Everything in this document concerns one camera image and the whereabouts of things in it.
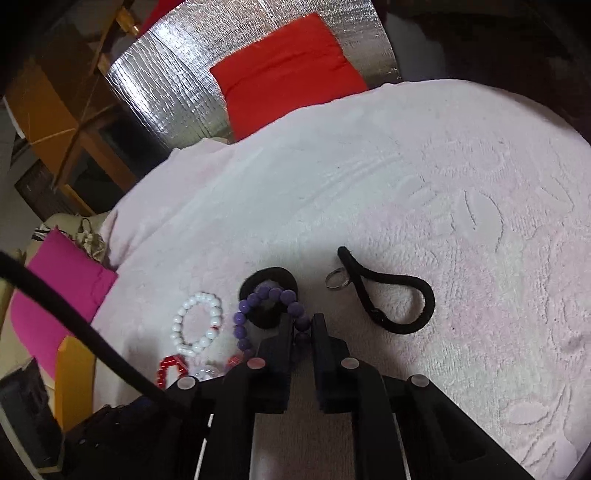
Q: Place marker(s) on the red cloth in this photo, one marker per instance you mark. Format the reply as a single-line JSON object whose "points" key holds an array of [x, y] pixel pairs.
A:
{"points": [[159, 14]]}

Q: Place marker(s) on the patterned beige cloth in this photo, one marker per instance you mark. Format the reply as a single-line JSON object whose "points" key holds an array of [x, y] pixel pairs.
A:
{"points": [[92, 242]]}

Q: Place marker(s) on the white fluffy blanket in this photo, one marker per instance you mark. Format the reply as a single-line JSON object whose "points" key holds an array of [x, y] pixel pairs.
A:
{"points": [[415, 184]]}

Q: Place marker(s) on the orange box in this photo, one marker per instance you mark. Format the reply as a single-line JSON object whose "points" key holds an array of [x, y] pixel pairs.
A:
{"points": [[74, 378]]}

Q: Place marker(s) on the wooden cabinet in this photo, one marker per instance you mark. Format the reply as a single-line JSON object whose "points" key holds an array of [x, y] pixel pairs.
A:
{"points": [[46, 106]]}

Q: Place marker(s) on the beige leather sofa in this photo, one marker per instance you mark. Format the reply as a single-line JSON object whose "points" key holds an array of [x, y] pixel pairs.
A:
{"points": [[57, 220]]}

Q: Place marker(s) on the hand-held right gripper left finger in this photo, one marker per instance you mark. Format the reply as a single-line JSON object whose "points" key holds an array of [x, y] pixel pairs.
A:
{"points": [[287, 339]]}

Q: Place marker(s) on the pink cushion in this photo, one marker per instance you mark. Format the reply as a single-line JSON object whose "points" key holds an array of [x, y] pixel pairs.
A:
{"points": [[60, 286]]}

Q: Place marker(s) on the silver foil mat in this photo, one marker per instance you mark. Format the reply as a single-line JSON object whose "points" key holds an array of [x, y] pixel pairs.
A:
{"points": [[161, 92]]}

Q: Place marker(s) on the red cushion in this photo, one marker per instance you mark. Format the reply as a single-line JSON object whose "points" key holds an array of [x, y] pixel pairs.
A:
{"points": [[286, 74]]}

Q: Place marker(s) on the wooden chair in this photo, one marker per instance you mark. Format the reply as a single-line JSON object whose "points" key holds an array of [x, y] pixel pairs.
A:
{"points": [[125, 21]]}

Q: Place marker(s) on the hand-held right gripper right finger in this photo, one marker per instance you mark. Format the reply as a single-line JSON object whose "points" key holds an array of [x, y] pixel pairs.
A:
{"points": [[317, 341]]}

